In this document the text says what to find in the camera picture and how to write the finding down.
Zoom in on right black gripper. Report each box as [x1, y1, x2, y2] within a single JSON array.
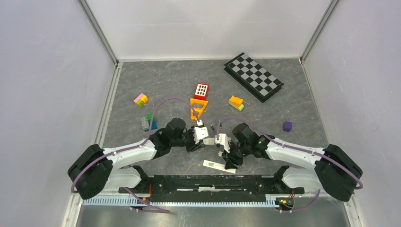
[[221, 141, 251, 170]]

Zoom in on long white remote back cover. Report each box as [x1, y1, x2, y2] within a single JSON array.
[[203, 160, 236, 174]]

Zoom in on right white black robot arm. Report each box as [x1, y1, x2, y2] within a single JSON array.
[[214, 123, 363, 202]]

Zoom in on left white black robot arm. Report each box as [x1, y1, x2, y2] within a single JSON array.
[[67, 118, 209, 200]]

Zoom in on green blue grey blocks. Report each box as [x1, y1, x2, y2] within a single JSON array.
[[141, 113, 157, 132]]

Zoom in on red white window block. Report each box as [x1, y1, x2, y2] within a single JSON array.
[[193, 83, 209, 100]]

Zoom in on orange green toy block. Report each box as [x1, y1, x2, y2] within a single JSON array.
[[228, 96, 244, 111]]

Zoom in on purple cube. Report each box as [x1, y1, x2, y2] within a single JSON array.
[[283, 121, 292, 132]]

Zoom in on pink yellow green blocks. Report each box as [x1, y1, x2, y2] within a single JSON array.
[[133, 93, 148, 107]]

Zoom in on black grey checkerboard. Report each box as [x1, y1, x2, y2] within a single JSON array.
[[224, 53, 284, 103]]

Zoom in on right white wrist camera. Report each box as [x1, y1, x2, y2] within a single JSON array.
[[214, 133, 231, 153]]

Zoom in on orange triangular plastic frame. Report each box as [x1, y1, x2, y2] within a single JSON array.
[[190, 98, 208, 121]]

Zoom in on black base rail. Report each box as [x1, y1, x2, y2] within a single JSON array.
[[130, 175, 305, 202]]

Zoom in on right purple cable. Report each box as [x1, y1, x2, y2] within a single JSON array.
[[216, 116, 364, 214]]

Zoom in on purple cable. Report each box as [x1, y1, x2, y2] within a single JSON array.
[[216, 116, 364, 214], [70, 97, 203, 214]]

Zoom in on white slotted cable duct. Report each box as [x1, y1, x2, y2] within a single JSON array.
[[82, 195, 279, 208]]

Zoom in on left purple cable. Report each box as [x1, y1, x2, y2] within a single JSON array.
[[70, 97, 203, 214]]

